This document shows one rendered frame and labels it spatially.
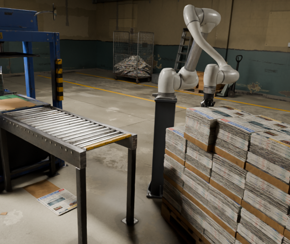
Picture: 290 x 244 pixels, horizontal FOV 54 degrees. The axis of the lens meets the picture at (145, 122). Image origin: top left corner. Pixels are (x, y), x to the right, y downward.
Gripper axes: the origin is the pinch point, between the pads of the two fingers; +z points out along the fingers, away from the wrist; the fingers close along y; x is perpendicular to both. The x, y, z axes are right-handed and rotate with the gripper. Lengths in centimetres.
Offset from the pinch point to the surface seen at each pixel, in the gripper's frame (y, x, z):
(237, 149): -18, -52, 2
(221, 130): -16.8, -35.6, -4.6
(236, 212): -19, -60, 40
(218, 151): -17.7, -36.9, 8.9
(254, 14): 518, 458, -121
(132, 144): -49, 25, 24
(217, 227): -18, -45, 61
